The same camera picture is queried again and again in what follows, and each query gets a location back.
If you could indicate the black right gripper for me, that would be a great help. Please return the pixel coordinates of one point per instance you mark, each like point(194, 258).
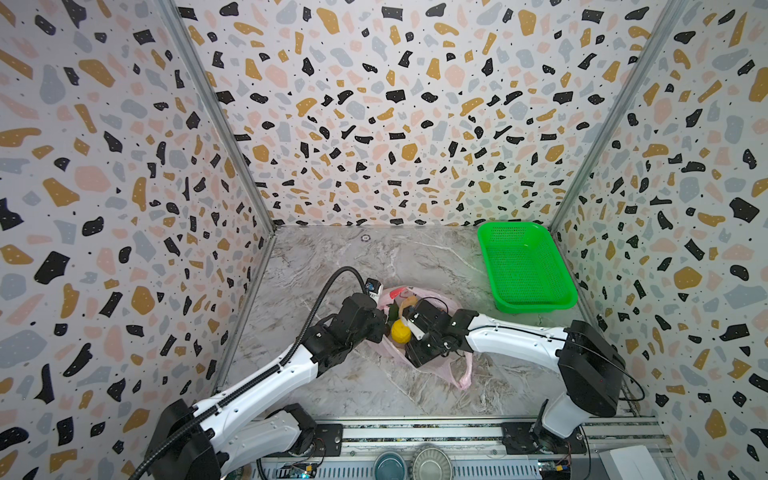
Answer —
point(424, 335)

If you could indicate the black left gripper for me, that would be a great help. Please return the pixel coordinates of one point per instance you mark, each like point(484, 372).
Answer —
point(378, 321)

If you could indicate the pink plastic bag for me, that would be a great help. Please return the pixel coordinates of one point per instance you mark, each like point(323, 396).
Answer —
point(454, 368)

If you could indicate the yellow lemon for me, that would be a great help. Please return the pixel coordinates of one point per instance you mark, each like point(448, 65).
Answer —
point(400, 333)

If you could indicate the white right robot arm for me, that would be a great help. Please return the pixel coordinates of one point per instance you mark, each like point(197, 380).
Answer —
point(591, 370)

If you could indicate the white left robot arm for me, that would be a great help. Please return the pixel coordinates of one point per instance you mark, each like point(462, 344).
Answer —
point(220, 434)

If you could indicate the green plastic basket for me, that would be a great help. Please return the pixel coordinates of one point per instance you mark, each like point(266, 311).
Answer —
point(525, 269)

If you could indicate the grey ribbed plate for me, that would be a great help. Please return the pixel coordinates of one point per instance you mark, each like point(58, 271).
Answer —
point(431, 463)

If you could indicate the teal ceramic bowl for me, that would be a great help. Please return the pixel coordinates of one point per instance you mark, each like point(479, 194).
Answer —
point(390, 466)

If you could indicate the green circuit board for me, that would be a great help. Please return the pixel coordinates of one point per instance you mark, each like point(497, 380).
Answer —
point(301, 470)

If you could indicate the right circuit board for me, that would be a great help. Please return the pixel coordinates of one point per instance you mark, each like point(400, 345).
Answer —
point(554, 470)

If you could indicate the white box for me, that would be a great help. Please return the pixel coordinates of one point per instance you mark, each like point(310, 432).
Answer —
point(630, 463)

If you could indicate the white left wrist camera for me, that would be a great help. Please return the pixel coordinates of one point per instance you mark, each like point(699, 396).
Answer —
point(373, 288)

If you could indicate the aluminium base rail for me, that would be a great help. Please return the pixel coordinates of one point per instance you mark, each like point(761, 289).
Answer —
point(479, 447)

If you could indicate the aluminium corner post left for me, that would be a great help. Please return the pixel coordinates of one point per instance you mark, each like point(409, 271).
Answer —
point(187, 52)

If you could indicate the aluminium corner post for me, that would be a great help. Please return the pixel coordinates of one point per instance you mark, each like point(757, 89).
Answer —
point(187, 52)
point(670, 15)

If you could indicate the aluminium corner post right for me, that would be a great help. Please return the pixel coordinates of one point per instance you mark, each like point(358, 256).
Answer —
point(670, 15)

